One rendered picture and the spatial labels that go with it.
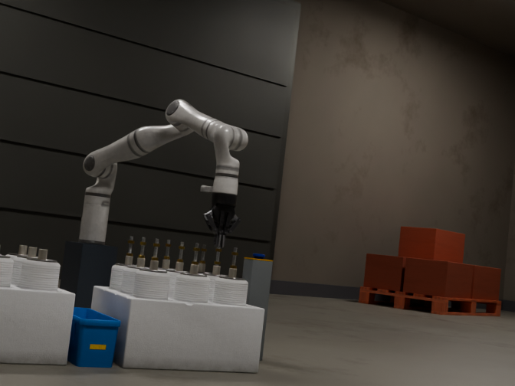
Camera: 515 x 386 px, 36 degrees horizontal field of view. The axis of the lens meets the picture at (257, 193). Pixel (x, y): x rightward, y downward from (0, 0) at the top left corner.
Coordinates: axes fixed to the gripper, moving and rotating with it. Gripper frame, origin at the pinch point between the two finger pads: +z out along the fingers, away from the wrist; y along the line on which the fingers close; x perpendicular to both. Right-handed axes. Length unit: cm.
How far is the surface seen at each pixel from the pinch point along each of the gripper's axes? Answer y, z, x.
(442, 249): 447, -18, 284
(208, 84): 202, -127, 334
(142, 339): -30.3, 27.8, -13.9
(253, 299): 15.7, 17.0, 0.9
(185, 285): -17.7, 13.1, -12.0
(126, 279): -27.8, 13.5, 3.5
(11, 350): -62, 32, -7
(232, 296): -4.4, 15.2, -15.8
